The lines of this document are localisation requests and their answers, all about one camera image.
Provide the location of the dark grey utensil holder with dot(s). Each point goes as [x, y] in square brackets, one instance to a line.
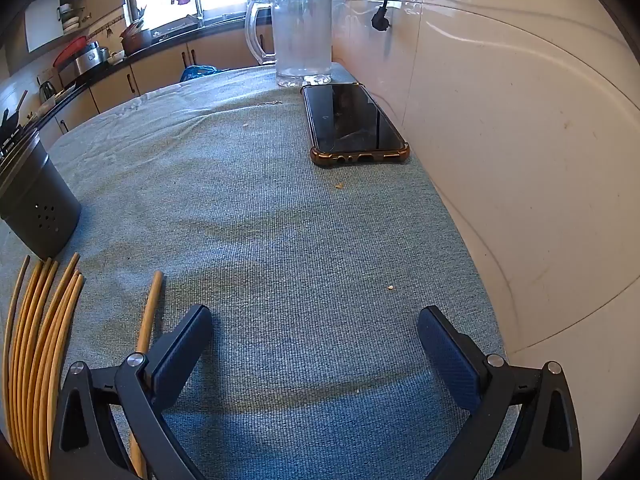
[35, 195]

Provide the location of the teal table cloth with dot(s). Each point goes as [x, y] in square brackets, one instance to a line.
[275, 235]

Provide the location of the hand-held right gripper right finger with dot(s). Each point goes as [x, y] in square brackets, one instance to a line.
[450, 360]

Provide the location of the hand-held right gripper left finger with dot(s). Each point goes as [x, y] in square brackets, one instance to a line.
[179, 352]

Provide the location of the metal sink faucet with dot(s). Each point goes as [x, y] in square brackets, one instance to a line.
[198, 7]

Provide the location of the black smartphone in brown case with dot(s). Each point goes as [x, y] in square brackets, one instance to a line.
[350, 120]

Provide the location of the beige kitchen base cabinets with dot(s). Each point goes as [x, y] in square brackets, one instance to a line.
[160, 70]

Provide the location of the clear plastic bottle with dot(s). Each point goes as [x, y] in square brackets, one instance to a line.
[302, 35]

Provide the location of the beige wall cabinet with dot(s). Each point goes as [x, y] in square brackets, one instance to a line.
[45, 25]

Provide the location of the blue plastic bag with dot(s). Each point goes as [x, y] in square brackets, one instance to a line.
[197, 73]

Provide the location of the row of wooden chopsticks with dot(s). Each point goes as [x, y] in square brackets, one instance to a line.
[40, 360]

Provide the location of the red pot lid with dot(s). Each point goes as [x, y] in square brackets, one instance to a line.
[69, 50]

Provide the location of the dark red pot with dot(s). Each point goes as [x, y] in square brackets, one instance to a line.
[136, 41]

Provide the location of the silver cooking pot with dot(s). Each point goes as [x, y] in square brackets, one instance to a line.
[90, 59]

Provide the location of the wooden chopstick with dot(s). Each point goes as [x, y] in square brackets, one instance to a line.
[150, 310]

